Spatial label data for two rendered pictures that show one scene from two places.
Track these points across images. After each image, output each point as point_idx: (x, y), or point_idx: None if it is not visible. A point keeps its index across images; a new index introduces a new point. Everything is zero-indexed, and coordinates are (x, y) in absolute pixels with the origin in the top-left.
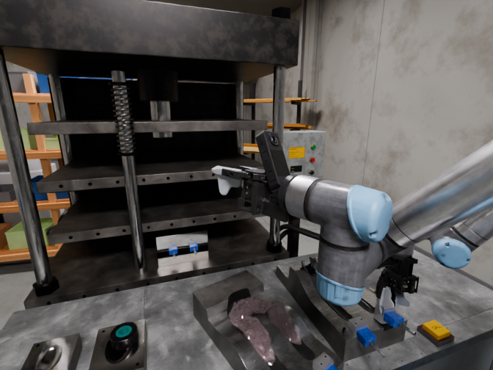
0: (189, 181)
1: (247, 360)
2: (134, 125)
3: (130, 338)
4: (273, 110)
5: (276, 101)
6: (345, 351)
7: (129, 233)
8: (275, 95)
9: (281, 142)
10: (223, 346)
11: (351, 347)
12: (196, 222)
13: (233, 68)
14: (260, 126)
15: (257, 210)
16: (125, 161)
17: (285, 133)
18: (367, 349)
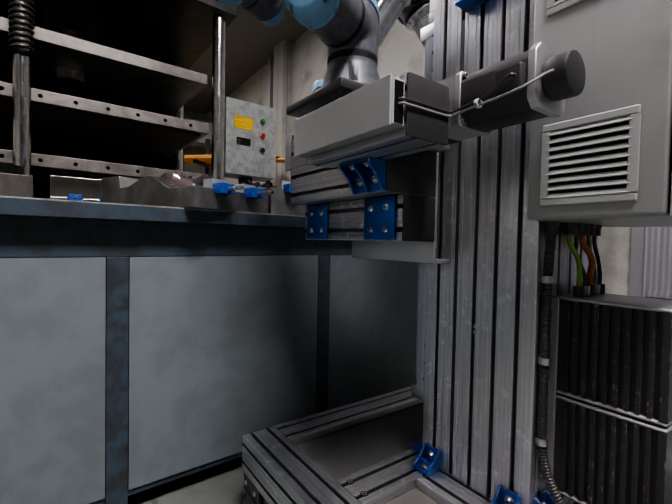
0: (105, 118)
1: (163, 181)
2: (34, 30)
3: (14, 166)
4: (212, 58)
5: (216, 48)
6: (272, 201)
7: (9, 161)
8: (214, 42)
9: (222, 93)
10: (137, 195)
11: (278, 199)
12: (112, 170)
13: (168, 12)
14: (199, 78)
15: (194, 173)
16: (18, 60)
17: (229, 97)
18: (296, 211)
